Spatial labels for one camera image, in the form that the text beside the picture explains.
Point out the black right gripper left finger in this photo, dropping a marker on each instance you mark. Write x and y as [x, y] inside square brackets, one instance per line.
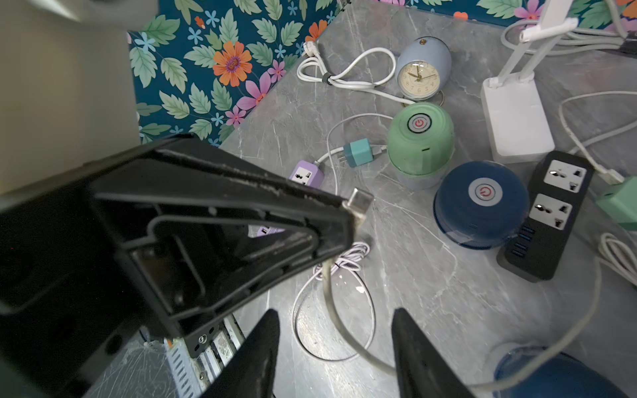
[251, 371]

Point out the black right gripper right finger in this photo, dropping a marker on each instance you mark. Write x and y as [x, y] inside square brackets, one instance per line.
[421, 372]

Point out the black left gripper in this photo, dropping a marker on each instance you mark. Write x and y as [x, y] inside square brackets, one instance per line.
[67, 307]

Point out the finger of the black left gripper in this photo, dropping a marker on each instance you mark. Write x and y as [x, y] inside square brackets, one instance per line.
[201, 232]

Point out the dark blue meat grinder front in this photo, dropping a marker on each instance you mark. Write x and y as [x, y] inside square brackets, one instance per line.
[562, 376]

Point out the dark blue meat grinder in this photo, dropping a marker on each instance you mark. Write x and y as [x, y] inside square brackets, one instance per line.
[480, 205]
[562, 376]

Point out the green USB charger adapter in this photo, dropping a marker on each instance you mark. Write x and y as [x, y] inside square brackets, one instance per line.
[619, 203]

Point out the purple power strip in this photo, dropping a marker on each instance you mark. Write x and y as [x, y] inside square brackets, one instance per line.
[305, 173]

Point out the light teal charger adapter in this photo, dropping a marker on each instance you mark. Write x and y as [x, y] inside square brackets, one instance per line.
[361, 152]

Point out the black power strip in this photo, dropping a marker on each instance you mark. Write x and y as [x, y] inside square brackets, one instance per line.
[557, 190]

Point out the white folding desk lamp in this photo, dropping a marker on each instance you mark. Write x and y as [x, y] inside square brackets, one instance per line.
[516, 121]

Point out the round blue alarm clock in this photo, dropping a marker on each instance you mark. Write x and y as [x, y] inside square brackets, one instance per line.
[423, 68]

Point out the green cordless meat grinder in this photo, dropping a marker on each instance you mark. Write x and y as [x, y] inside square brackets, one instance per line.
[421, 144]

